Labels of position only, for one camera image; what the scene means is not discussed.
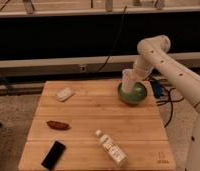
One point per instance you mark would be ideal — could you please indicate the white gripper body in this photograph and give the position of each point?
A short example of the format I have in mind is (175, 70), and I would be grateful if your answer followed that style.
(141, 71)

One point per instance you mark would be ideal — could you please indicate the white ceramic cup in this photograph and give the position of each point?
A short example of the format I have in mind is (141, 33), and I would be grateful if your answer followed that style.
(128, 80)

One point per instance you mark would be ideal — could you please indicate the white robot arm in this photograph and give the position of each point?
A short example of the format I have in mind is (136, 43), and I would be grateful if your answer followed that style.
(153, 54)

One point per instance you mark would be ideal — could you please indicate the green ceramic bowl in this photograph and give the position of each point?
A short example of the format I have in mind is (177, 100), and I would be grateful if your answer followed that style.
(137, 95)

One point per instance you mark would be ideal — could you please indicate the blue box on floor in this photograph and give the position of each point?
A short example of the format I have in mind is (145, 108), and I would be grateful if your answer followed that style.
(157, 89)

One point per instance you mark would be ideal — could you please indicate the brown dried food piece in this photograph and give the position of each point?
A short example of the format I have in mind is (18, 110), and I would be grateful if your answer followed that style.
(58, 125)

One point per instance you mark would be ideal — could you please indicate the black smartphone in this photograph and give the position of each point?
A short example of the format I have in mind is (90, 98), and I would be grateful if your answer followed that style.
(53, 155)

